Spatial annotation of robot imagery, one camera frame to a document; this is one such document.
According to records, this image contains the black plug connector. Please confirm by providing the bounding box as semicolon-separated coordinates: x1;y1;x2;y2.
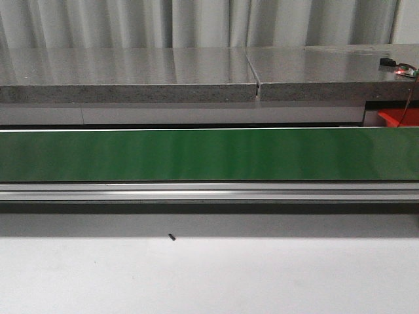
379;58;397;67

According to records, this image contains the grey pleated curtain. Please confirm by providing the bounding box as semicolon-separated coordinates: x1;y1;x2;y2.
1;1;401;48

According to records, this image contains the green conveyor belt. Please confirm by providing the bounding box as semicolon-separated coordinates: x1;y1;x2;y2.
1;128;418;183

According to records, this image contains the small green circuit board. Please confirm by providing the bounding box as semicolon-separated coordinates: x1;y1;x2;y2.
395;65;418;79

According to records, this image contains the aluminium conveyor side rail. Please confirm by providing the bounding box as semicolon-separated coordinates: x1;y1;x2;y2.
1;183;418;203

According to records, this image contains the grey stone counter slab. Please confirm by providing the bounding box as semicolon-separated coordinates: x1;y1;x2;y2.
1;48;257;103

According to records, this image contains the thin red wire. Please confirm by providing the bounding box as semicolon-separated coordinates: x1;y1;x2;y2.
396;75;417;128

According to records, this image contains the red plastic bin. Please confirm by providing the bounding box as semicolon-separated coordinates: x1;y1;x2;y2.
378;108;419;128

